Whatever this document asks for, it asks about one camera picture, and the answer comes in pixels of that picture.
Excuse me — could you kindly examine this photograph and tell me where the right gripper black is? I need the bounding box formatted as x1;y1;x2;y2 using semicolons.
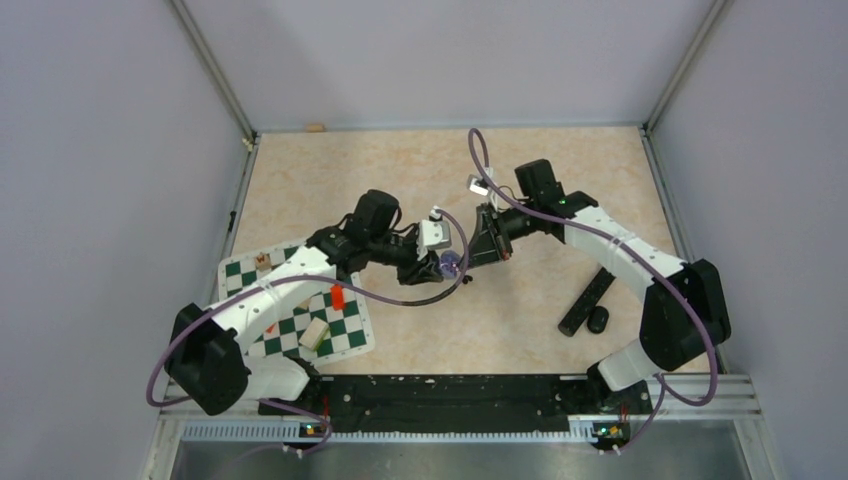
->
460;199;540;271

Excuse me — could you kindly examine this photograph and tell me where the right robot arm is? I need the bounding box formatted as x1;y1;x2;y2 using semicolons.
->
467;159;731;412

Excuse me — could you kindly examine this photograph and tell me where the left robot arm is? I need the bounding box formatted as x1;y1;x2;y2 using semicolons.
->
149;190;468;415

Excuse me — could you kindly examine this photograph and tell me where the orange rectangular block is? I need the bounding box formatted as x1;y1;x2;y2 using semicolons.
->
330;285;346;311

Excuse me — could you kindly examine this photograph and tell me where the green white chess mat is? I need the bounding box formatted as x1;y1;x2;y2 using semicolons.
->
216;240;376;366

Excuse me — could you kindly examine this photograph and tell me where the wooden chess piece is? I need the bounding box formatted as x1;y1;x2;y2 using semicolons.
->
254;252;273;271

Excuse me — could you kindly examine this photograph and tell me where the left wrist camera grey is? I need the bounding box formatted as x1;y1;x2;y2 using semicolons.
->
416;219;452;260

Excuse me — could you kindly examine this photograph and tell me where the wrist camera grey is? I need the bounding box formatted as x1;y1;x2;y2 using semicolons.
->
466;174;490;197
416;219;452;260

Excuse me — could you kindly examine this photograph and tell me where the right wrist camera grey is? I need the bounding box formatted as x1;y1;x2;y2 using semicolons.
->
466;174;490;197

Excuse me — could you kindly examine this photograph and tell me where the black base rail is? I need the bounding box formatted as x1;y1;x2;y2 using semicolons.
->
292;374;653;434

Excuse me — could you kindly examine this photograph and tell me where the wooden cork at wall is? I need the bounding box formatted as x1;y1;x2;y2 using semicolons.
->
305;123;326;133

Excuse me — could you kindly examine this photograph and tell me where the aluminium frame post right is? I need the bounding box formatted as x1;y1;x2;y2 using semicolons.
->
642;0;735;137

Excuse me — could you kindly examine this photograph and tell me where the aluminium frame post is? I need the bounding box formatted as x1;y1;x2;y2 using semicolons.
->
642;0;735;137
165;0;257;152

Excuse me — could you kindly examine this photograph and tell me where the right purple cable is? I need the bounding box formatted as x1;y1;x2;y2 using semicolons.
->
467;127;720;458

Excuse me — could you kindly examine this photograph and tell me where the aluminium frame post left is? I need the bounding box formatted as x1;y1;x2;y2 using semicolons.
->
165;0;257;152

